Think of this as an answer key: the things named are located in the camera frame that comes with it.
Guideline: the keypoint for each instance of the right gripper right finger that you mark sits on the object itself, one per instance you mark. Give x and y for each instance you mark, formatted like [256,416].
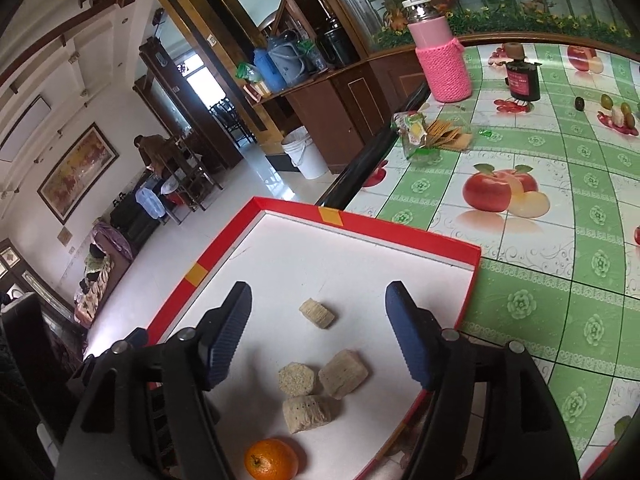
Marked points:
[418,335]

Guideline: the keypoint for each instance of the blue thermos jug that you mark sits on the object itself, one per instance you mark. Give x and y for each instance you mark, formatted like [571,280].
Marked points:
[270,74]

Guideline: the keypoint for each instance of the person in dark jacket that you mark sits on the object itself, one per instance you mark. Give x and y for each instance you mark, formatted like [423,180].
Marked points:
[156,153]

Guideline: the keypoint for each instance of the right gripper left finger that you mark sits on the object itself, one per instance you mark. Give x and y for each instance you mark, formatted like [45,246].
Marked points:
[220,331]

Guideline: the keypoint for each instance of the wooden cabinet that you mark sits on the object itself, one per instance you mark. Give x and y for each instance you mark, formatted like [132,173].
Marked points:
[343,110]

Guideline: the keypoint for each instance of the beige cake block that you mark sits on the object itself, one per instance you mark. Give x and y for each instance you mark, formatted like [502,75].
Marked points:
[317,313]
[304,413]
[343,374]
[296,379]

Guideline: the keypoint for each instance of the snack packets pile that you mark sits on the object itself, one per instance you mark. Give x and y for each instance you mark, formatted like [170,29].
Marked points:
[421,136]

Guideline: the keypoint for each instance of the pink knit-sleeved bottle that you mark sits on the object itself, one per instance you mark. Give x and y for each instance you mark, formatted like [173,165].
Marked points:
[439,52]

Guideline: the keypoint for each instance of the framed wall painting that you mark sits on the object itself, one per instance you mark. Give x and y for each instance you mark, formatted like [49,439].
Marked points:
[73,176]

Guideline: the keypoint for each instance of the white plastic bucket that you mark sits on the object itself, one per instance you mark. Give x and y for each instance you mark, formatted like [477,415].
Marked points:
[304,154]

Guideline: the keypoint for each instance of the red white tray box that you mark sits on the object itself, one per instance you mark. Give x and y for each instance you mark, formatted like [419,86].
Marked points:
[289,252]

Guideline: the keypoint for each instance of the orange tangerine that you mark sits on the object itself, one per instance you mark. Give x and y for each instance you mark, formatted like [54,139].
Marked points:
[271,459]

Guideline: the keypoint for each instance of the black jar with cork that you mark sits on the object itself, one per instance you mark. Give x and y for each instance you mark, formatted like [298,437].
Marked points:
[522,75]

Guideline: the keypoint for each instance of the small dark olive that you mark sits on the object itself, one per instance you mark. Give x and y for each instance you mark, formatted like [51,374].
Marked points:
[579,104]

